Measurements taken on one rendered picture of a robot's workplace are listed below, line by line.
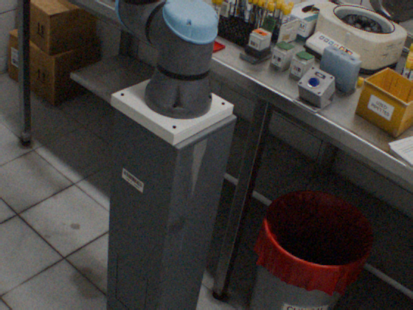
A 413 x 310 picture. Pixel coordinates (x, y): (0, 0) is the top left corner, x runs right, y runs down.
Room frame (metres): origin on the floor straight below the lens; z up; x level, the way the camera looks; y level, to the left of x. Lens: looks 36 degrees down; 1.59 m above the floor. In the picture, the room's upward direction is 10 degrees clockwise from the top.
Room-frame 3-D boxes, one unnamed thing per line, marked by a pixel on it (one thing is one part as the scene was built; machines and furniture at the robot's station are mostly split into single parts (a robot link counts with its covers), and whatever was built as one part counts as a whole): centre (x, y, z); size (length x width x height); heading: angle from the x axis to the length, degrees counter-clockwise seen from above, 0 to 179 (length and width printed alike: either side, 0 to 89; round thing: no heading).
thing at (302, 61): (1.40, -0.22, 0.91); 0.05 x 0.04 x 0.07; 145
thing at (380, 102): (1.28, -0.45, 0.93); 0.13 x 0.13 x 0.10; 51
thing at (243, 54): (1.47, -0.10, 0.89); 0.09 x 0.05 x 0.04; 145
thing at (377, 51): (1.63, -0.40, 0.94); 0.30 x 0.24 x 0.12; 136
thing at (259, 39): (1.48, -0.10, 0.92); 0.05 x 0.04 x 0.06; 145
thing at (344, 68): (1.39, -0.31, 0.92); 0.10 x 0.07 x 0.10; 49
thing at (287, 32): (1.67, -0.10, 0.91); 0.20 x 0.10 x 0.07; 55
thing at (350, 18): (1.64, -0.41, 0.97); 0.15 x 0.15 x 0.07
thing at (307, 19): (1.76, -0.28, 0.92); 0.24 x 0.12 x 0.10; 145
